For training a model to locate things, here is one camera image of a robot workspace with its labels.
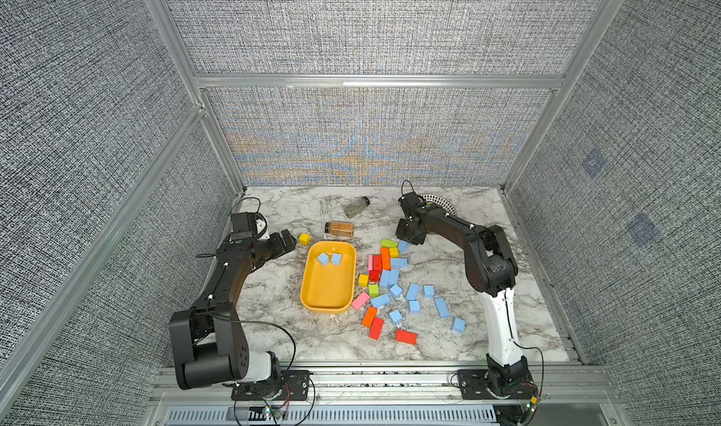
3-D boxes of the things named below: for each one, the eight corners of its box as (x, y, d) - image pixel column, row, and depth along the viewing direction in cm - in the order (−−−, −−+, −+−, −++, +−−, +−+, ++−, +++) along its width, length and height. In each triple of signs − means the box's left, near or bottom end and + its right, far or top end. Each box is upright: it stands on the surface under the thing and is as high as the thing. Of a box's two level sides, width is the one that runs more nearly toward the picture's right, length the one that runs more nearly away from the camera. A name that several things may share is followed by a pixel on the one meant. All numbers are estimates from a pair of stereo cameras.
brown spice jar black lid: (324, 237, 106) (323, 232, 103) (325, 226, 109) (324, 220, 107) (354, 237, 106) (354, 232, 103) (354, 226, 109) (354, 220, 107)
